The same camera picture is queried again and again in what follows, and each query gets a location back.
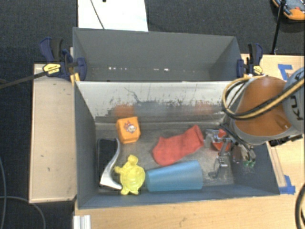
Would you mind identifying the grey metal bin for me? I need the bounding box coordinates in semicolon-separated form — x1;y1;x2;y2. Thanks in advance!
72;27;281;210

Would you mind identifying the orange cube with print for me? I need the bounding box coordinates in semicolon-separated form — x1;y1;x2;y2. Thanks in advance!
115;116;142;145

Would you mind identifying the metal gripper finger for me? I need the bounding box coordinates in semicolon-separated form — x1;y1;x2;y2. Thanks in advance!
204;129;218;149
208;156;229;178

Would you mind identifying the black cylinder on white bracket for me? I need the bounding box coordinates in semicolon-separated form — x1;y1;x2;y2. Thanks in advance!
268;135;301;147

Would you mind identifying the red cloth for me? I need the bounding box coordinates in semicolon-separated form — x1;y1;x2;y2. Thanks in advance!
152;124;205;167

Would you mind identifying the blue cup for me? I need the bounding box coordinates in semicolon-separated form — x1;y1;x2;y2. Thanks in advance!
145;160;204;193

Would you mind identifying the pale wood board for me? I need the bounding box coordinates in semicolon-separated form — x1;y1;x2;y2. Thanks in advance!
28;62;78;204

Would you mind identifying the black flat block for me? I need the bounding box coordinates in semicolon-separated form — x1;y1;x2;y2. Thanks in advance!
97;138;119;188

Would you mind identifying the yellow toy turtle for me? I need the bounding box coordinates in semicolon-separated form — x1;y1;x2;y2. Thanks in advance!
114;154;146;196

